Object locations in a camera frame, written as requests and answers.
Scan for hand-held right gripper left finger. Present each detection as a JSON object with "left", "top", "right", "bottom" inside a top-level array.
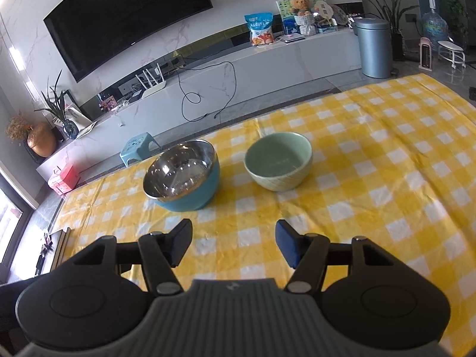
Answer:
[{"left": 71, "top": 219, "right": 194, "bottom": 294}]

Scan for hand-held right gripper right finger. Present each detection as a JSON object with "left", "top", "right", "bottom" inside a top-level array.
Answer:
[{"left": 275, "top": 219, "right": 404, "bottom": 294}]

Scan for blue steel-lined bowl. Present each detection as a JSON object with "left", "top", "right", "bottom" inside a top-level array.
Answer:
[{"left": 143, "top": 139, "right": 221, "bottom": 212}]

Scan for green ceramic bowl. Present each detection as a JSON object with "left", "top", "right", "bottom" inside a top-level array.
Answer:
[{"left": 243, "top": 132, "right": 313, "bottom": 192}]

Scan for light blue plastic stool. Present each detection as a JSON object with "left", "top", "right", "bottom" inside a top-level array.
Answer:
[{"left": 120, "top": 133, "right": 162, "bottom": 168}]

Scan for yellow checked tablecloth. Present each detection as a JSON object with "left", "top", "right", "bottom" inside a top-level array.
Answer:
[{"left": 52, "top": 74, "right": 476, "bottom": 357}]

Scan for black notebook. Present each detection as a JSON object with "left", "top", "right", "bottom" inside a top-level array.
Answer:
[{"left": 35, "top": 227, "right": 71, "bottom": 279}]

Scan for pink box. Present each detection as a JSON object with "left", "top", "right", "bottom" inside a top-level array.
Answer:
[{"left": 48, "top": 164, "right": 80, "bottom": 196}]

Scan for white router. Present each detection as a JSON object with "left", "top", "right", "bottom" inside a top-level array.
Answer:
[{"left": 134, "top": 65, "right": 167, "bottom": 99}]

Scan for plant in blue vase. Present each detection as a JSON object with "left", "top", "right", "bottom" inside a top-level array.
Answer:
[{"left": 34, "top": 69, "right": 80, "bottom": 140}]

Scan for white paper bag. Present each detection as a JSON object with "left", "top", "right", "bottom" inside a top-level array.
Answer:
[{"left": 56, "top": 89, "right": 93, "bottom": 136}]

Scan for gold vase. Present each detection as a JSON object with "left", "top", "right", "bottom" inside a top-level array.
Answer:
[{"left": 27, "top": 123, "right": 57, "bottom": 157}]

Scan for sliding glass door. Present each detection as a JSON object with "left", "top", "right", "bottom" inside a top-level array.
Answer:
[{"left": 0, "top": 171, "right": 38, "bottom": 279}]

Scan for white marble television cabinet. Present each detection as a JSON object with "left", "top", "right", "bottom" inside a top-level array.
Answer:
[{"left": 35, "top": 28, "right": 367, "bottom": 184}]

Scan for dried flowers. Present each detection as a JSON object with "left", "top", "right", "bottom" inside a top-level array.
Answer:
[{"left": 4, "top": 115, "right": 32, "bottom": 142}]

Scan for grey-blue trash bin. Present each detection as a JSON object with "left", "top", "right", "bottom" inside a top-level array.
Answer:
[{"left": 353, "top": 18, "right": 393, "bottom": 79}]

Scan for blue snack bag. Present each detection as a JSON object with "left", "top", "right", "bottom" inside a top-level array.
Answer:
[{"left": 244, "top": 12, "right": 276, "bottom": 47}]

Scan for grey wrapped flower pot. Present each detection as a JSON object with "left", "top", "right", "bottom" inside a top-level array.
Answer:
[{"left": 295, "top": 11, "right": 317, "bottom": 37}]

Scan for long-leaf potted plant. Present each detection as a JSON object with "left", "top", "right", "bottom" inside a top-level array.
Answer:
[{"left": 350, "top": 0, "right": 421, "bottom": 62}]

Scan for green painting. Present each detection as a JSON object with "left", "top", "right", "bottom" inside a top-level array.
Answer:
[{"left": 276, "top": 0, "right": 328, "bottom": 34}]

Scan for black flat television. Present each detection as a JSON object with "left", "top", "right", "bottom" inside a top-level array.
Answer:
[{"left": 43, "top": 0, "right": 214, "bottom": 83}]

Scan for pink small heater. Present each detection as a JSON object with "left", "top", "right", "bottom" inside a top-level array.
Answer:
[{"left": 418, "top": 37, "right": 435, "bottom": 71}]

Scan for round paper fan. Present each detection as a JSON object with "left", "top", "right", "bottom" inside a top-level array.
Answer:
[{"left": 311, "top": 1, "right": 335, "bottom": 21}]

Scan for white round stool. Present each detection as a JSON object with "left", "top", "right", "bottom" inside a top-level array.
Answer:
[{"left": 437, "top": 40, "right": 467, "bottom": 69}]

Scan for blue water bottle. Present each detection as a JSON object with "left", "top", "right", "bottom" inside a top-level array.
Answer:
[{"left": 422, "top": 0, "right": 450, "bottom": 51}]

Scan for black cable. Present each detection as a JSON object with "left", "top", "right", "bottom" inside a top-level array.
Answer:
[{"left": 178, "top": 60, "right": 237, "bottom": 122}]

